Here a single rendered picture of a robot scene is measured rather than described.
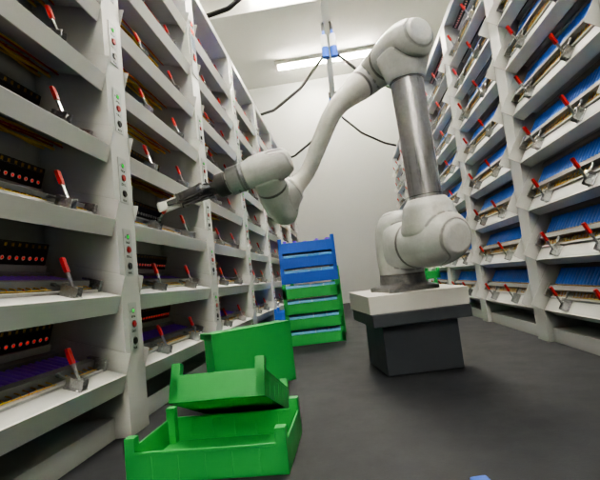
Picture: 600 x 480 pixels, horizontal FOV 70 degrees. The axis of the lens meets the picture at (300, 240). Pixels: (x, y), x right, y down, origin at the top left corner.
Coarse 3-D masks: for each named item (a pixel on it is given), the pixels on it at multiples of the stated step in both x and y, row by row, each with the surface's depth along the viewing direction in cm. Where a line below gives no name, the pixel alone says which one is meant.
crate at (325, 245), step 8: (280, 240) 224; (320, 240) 225; (328, 240) 225; (280, 248) 224; (288, 248) 224; (296, 248) 224; (304, 248) 224; (312, 248) 224; (320, 248) 224; (328, 248) 225
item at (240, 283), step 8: (216, 264) 241; (216, 272) 243; (224, 272) 247; (232, 272) 246; (224, 280) 202; (232, 280) 233; (240, 280) 229; (248, 280) 245; (224, 288) 195; (232, 288) 210; (240, 288) 225; (248, 288) 242
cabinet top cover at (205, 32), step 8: (192, 0) 205; (192, 8) 210; (200, 8) 212; (192, 16) 217; (200, 16) 217; (200, 24) 224; (208, 24) 224; (200, 32) 231; (208, 32) 232; (200, 40) 238; (208, 40) 239; (216, 40) 240; (208, 48) 246; (216, 48) 247; (224, 48) 253; (216, 56) 256; (224, 56) 257
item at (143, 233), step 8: (136, 208) 118; (136, 216) 155; (168, 224) 180; (176, 224) 179; (136, 232) 120; (144, 232) 124; (152, 232) 129; (160, 232) 134; (168, 232) 140; (192, 232) 176; (200, 232) 178; (208, 232) 178; (136, 240) 120; (144, 240) 125; (152, 240) 130; (160, 240) 135; (168, 240) 141; (176, 240) 147; (184, 240) 154; (192, 240) 162; (200, 240) 170; (184, 248) 155; (192, 248) 163; (200, 248) 172
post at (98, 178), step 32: (64, 32) 114; (96, 32) 113; (64, 96) 113; (96, 96) 112; (64, 160) 111; (96, 160) 110; (128, 160) 118; (96, 192) 109; (128, 192) 116; (128, 224) 114; (64, 256) 109; (96, 256) 108; (128, 288) 110; (96, 320) 107; (128, 320) 108; (128, 352) 106; (128, 384) 104; (96, 416) 105; (128, 416) 104
